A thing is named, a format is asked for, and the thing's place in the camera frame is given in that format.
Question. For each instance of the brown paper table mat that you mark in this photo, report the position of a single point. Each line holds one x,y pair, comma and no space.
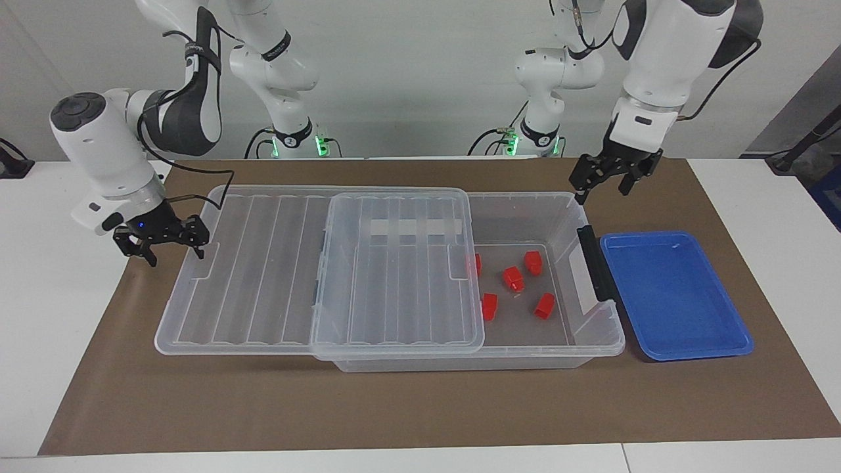
197,407

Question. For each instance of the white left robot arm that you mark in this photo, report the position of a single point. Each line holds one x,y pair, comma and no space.
663,59

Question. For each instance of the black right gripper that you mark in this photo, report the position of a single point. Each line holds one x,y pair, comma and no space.
161,226

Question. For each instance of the clear ribbed plastic lid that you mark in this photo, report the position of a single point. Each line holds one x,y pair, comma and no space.
263,289

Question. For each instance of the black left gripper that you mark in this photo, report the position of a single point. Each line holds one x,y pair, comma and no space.
614,164

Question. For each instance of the blue crate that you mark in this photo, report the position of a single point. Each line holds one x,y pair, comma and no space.
829,197

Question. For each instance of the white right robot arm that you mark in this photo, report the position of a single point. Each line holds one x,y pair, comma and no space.
98,144

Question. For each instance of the red block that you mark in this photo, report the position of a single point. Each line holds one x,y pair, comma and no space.
533,263
477,265
489,307
513,279
545,307

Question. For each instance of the black clamp device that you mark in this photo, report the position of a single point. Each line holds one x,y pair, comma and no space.
13,167

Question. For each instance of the clear plastic storage box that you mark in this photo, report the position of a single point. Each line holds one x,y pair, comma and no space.
519,325

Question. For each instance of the blue plastic tray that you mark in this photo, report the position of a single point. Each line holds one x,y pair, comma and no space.
677,302

